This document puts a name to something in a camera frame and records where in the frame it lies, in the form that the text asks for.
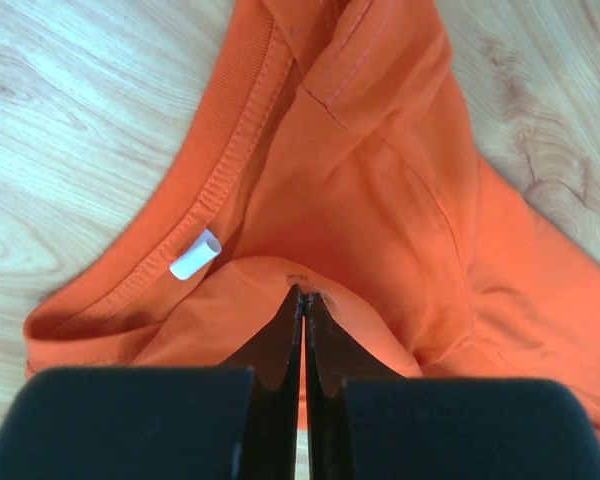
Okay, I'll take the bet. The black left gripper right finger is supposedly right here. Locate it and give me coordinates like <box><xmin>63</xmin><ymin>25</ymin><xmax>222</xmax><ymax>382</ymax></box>
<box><xmin>304</xmin><ymin>294</ymin><xmax>600</xmax><ymax>479</ymax></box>

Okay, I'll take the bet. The orange t shirt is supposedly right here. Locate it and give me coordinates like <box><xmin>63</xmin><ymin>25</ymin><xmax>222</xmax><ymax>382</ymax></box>
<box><xmin>24</xmin><ymin>1</ymin><xmax>600</xmax><ymax>440</ymax></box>

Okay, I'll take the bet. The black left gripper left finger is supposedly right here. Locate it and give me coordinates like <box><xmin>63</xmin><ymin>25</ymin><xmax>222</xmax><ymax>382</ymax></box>
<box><xmin>0</xmin><ymin>288</ymin><xmax>303</xmax><ymax>479</ymax></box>

